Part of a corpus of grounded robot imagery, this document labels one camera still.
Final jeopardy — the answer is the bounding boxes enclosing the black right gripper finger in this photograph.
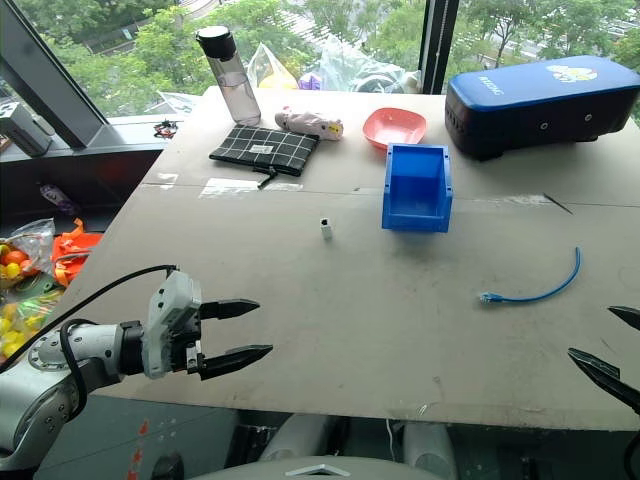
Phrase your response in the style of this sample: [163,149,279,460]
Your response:
[567,347,640,416]
[607,305,640,332]

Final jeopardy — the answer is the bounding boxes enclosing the grey rounded robot leg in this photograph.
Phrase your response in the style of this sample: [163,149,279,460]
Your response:
[259,413,347,464]
[402,422,459,480]

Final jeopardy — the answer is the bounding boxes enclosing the black vertical window post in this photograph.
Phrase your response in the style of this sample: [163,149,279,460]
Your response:
[419,0,461,96]

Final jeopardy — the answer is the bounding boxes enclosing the clear black-capped water bottle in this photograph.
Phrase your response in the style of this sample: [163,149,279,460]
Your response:
[195,25,263,127]

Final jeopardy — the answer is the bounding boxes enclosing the pink plush toy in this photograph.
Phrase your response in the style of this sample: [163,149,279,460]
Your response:
[274,105,345,142]

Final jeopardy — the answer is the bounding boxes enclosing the grey robot torso top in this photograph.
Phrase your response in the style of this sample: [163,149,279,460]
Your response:
[189,454,426,480]

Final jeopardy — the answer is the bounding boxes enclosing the grey slanted window beam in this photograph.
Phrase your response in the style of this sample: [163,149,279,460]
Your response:
[0,0,111,150]

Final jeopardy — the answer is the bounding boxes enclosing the blue plastic storage bin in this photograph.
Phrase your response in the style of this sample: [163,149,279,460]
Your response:
[381,143,455,235]

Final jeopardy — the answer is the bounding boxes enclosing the bag of yellow balls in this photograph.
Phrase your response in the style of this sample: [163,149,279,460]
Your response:
[0,287,67,362]

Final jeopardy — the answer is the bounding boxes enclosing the purple plastic item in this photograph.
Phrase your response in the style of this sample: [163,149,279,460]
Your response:
[38,182,82,217]

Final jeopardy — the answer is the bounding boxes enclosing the pink plastic bowl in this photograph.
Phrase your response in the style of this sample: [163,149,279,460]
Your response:
[362,107,428,151]

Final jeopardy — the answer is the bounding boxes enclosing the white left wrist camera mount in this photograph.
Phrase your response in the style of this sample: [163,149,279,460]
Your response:
[141,271,203,380]

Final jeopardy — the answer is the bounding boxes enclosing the thin black stick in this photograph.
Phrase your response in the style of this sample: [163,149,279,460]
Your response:
[543,192,575,216]

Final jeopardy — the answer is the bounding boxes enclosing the large clear plastic bag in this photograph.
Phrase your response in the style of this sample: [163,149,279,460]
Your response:
[299,34,424,94]

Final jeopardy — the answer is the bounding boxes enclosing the bag of coloured balls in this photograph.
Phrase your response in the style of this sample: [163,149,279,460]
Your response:
[0,218,57,290]

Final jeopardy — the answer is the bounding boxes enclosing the orange fabric strap bundle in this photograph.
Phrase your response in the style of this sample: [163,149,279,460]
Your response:
[51,218,104,288]

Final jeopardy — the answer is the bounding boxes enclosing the clear plastic bag yellow contents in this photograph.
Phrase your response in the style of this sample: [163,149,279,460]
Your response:
[246,42,300,92]

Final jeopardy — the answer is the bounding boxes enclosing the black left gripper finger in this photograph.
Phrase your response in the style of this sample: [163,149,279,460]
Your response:
[199,298,261,322]
[197,344,274,382]

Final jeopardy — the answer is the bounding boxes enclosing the clear tape strip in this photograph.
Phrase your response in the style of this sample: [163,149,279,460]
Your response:
[198,178,262,200]

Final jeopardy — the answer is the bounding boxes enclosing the blue Ethernet cable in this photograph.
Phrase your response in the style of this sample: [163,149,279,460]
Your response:
[478,245,583,307]

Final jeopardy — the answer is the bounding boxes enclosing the dark blue hard case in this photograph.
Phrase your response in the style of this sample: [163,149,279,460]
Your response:
[444,55,640,162]

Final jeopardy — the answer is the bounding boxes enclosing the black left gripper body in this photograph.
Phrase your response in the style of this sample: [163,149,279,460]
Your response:
[168,301,208,375]

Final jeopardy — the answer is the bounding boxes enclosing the black white checked pouch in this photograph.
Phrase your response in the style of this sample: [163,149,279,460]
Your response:
[208,124,321,191]

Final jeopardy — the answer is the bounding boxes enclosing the grey box device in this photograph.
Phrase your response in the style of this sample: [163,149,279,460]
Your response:
[0,102,54,158]

